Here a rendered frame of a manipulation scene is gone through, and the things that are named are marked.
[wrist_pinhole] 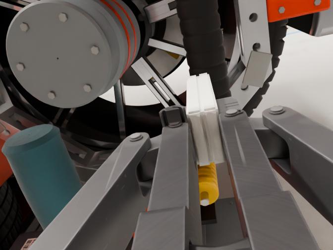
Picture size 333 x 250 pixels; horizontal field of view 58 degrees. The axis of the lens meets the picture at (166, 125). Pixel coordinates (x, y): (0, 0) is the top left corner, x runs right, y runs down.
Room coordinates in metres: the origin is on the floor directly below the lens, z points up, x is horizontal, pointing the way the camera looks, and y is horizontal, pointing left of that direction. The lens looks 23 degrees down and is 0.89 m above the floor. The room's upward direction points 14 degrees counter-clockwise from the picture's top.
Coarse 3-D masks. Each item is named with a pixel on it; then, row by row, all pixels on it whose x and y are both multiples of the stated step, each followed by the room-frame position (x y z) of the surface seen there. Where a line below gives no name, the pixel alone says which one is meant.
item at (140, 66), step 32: (0, 0) 0.65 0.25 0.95; (32, 0) 0.64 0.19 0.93; (128, 0) 0.65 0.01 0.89; (160, 0) 0.59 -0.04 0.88; (224, 0) 0.76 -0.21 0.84; (0, 32) 0.67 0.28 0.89; (224, 32) 0.74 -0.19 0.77; (0, 64) 0.64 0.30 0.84; (32, 96) 0.66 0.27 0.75; (160, 96) 0.60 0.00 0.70; (64, 128) 0.62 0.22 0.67; (96, 128) 0.66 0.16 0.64; (128, 128) 0.67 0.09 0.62; (160, 128) 0.63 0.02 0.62
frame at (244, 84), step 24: (240, 0) 0.47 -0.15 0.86; (264, 0) 0.46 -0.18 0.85; (240, 24) 0.47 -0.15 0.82; (264, 24) 0.46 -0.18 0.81; (240, 48) 0.51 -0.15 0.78; (264, 48) 0.46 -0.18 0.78; (240, 72) 0.48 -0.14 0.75; (264, 72) 0.46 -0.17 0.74; (0, 96) 0.59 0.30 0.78; (240, 96) 0.47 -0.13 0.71; (0, 120) 0.55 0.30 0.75; (24, 120) 0.59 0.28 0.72; (72, 144) 0.58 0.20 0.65; (96, 168) 0.52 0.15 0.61
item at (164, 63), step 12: (156, 0) 0.75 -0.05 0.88; (156, 24) 0.72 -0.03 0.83; (168, 24) 0.75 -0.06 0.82; (156, 36) 0.75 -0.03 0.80; (168, 36) 0.75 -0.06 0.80; (180, 36) 0.74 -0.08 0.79; (156, 60) 0.75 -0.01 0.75; (168, 60) 0.75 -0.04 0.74; (180, 60) 0.74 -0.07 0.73; (132, 72) 0.77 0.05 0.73; (168, 72) 0.75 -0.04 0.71; (132, 84) 0.77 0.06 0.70; (144, 84) 0.76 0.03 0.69
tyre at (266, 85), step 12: (276, 24) 0.54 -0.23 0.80; (276, 36) 0.54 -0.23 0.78; (276, 48) 0.54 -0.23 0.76; (276, 60) 0.54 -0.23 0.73; (264, 84) 0.54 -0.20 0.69; (12, 96) 0.64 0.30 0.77; (252, 96) 0.55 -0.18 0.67; (24, 108) 0.64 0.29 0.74; (252, 108) 0.55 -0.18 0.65; (84, 144) 0.62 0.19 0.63
